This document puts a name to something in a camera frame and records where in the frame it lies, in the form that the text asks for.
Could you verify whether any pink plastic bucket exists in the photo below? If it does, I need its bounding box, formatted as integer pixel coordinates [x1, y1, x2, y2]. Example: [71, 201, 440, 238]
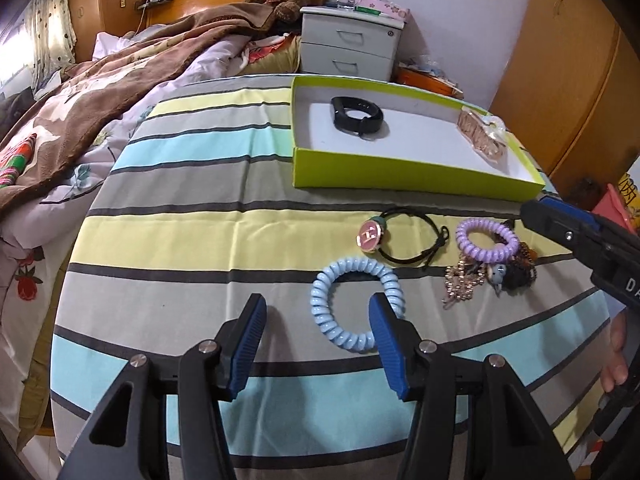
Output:
[592, 184, 640, 233]

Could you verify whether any blue spiral hair tie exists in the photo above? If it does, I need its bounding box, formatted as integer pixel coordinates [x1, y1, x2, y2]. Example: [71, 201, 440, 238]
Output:
[311, 256, 407, 356]

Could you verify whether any brown fleece blanket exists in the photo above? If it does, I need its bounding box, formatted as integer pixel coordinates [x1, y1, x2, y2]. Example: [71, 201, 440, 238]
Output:
[0, 2, 303, 213]

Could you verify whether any black smart band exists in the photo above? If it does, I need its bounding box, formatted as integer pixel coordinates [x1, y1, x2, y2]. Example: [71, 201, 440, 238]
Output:
[330, 96, 385, 138]

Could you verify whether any red green striped cloth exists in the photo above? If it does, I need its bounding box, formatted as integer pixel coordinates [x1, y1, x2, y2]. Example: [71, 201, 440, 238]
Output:
[0, 135, 38, 191]

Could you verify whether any orange box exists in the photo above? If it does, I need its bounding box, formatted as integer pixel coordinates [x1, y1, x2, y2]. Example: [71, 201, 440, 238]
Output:
[395, 65, 466, 101]

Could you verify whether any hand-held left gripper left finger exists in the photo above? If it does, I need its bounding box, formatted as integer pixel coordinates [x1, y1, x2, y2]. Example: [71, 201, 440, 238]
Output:
[57, 293, 268, 480]

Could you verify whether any green cardboard box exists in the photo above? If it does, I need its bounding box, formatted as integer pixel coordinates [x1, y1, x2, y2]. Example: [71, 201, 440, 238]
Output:
[291, 75, 546, 202]

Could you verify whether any pink floral box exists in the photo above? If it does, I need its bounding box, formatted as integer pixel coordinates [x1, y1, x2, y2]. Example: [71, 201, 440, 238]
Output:
[357, 0, 411, 22]

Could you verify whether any large wooden wardrobe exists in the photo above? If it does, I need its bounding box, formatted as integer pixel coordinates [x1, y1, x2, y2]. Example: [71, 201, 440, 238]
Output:
[490, 0, 640, 196]

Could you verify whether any purple spiral hair tie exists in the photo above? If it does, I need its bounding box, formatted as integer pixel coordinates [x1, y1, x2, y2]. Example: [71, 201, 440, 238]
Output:
[456, 217, 521, 263]

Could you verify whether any patterned curtain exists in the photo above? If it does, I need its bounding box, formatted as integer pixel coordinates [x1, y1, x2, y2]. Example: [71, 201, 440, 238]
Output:
[22, 0, 78, 96]

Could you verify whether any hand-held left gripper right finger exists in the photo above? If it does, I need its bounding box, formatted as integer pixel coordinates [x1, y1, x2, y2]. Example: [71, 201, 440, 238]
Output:
[367, 292, 576, 480]

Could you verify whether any white drawer nightstand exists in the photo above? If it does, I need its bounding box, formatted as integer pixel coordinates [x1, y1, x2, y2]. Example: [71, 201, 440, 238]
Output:
[299, 6, 406, 81]

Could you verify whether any bear hair clip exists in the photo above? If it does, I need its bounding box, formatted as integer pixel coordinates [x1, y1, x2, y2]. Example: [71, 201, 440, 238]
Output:
[486, 264, 512, 295]

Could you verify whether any yellow printed sign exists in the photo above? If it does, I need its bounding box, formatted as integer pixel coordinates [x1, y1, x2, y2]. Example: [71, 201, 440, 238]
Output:
[619, 170, 640, 202]

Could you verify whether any yellow pillow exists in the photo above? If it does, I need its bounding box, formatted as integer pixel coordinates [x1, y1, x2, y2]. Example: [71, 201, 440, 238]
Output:
[245, 35, 301, 78]

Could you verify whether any rose gold hair clip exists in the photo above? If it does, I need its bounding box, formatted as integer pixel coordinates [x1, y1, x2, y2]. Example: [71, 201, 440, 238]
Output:
[457, 109, 508, 163]

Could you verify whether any person's right hand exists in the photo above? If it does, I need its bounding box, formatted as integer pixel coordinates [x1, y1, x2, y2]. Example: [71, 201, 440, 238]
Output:
[600, 309, 629, 394]

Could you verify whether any floral white quilt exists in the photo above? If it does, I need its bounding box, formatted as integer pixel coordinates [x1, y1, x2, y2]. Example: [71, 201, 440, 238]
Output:
[0, 30, 251, 456]

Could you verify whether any tall wooden cabinet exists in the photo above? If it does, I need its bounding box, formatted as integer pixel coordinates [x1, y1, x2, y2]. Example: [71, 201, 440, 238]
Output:
[67, 0, 158, 63]

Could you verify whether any black cord pink charm bracelet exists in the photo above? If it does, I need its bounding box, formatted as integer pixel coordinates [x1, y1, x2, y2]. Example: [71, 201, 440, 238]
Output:
[356, 206, 452, 267]

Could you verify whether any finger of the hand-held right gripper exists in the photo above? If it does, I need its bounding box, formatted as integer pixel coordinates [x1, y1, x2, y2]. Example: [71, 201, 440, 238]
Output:
[540, 195, 640, 250]
[520, 200, 608, 273]

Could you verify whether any dark bead bracelet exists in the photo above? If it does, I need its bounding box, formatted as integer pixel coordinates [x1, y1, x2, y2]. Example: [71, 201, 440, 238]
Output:
[502, 220, 539, 291]

